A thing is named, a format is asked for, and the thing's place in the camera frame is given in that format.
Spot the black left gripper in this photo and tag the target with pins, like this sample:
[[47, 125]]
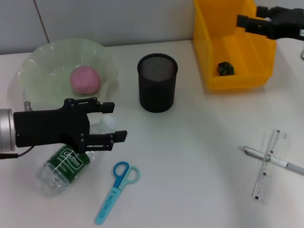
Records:
[[50, 128]]

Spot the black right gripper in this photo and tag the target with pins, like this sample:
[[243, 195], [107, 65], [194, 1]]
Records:
[[287, 23]]

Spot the pink peach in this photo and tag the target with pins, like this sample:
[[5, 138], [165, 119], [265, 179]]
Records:
[[85, 79]]

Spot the green plastic wrapper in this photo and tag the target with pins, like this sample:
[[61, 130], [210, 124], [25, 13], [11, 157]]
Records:
[[226, 69]]

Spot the clear green-label water bottle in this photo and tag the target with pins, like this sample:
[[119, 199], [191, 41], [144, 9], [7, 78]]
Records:
[[61, 168]]

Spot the black mesh pen cup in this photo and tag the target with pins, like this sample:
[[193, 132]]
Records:
[[156, 90]]

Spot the blue scissors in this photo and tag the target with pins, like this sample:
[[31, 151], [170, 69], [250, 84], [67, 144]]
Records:
[[118, 183]]

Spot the pale green glass fruit plate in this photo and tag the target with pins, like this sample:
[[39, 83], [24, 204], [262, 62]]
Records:
[[47, 64]]

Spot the grey white pen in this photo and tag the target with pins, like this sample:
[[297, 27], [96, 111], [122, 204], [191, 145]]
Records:
[[280, 162]]

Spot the clear plastic ruler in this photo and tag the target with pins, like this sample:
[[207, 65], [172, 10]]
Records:
[[266, 175]]

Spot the yellow plastic bin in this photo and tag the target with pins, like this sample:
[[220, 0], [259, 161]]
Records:
[[237, 47]]

